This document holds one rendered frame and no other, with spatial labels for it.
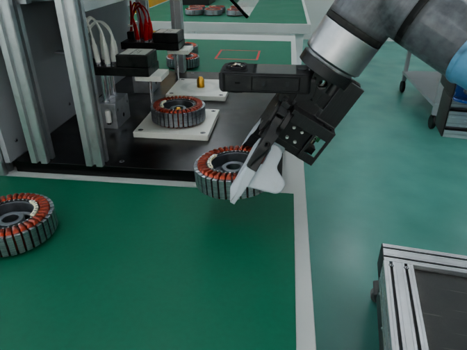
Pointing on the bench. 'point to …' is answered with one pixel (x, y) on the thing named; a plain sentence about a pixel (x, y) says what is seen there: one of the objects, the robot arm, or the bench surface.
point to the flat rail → (97, 3)
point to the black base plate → (117, 143)
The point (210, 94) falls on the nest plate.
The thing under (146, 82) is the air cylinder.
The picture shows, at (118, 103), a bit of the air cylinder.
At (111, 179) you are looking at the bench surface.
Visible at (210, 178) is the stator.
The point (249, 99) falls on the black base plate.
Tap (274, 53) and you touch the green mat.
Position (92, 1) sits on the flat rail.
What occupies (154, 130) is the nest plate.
